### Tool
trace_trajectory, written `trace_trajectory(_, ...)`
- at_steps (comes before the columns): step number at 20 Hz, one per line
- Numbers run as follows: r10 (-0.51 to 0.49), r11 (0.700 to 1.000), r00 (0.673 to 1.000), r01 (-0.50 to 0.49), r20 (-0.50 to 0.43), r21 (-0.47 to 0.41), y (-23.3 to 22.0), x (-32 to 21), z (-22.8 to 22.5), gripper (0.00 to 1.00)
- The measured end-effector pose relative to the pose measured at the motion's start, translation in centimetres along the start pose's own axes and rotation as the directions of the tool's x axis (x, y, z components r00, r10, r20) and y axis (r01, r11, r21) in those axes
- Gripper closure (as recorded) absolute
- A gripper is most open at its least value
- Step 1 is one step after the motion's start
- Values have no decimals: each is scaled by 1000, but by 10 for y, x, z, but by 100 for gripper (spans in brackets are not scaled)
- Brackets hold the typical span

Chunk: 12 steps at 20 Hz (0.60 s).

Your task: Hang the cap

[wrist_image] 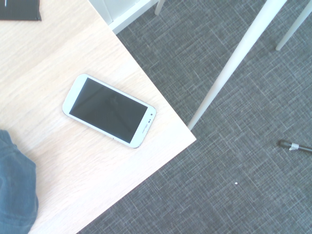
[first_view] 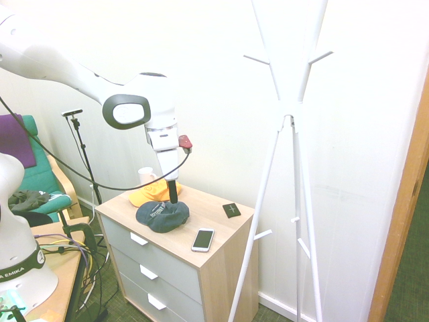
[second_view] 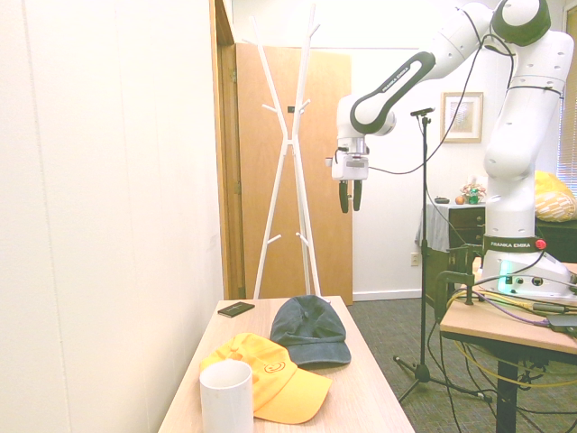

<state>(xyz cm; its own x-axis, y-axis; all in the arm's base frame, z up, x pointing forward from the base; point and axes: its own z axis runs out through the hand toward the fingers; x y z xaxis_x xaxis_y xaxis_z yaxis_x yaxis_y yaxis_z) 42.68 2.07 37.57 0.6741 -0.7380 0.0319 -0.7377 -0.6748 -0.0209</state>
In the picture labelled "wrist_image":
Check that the white smartphone black screen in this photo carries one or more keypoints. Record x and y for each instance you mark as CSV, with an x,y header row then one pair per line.
x,y
109,109

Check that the blue denim cap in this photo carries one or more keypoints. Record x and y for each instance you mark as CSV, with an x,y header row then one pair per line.
x,y
14,182

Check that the white coat rack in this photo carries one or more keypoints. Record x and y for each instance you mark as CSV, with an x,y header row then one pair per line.
x,y
231,65

